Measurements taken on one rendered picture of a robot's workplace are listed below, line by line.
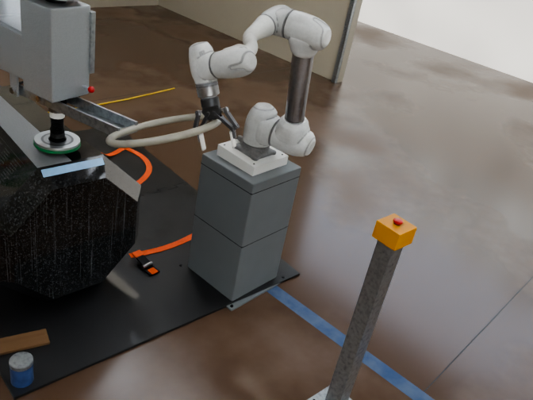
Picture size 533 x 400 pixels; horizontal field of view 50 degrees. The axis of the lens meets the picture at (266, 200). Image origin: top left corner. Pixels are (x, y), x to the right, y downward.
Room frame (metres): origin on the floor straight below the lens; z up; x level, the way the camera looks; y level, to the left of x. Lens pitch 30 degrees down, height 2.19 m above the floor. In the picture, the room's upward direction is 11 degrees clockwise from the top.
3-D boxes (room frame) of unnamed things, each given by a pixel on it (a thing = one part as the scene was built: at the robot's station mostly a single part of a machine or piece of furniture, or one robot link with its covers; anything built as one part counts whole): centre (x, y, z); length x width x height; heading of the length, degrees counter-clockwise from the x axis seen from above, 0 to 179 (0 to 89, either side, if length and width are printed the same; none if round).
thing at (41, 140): (2.46, 1.07, 0.88); 0.21 x 0.21 x 0.01
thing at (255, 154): (2.85, 0.13, 0.89); 0.22 x 0.18 x 0.06; 54
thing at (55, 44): (2.50, 1.14, 1.32); 0.36 x 0.22 x 0.45; 63
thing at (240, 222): (2.84, 0.12, 0.40); 0.50 x 0.50 x 0.80; 53
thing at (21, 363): (1.74, 0.93, 0.08); 0.10 x 0.10 x 0.13
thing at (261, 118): (2.83, 0.10, 1.03); 0.18 x 0.16 x 0.22; 66
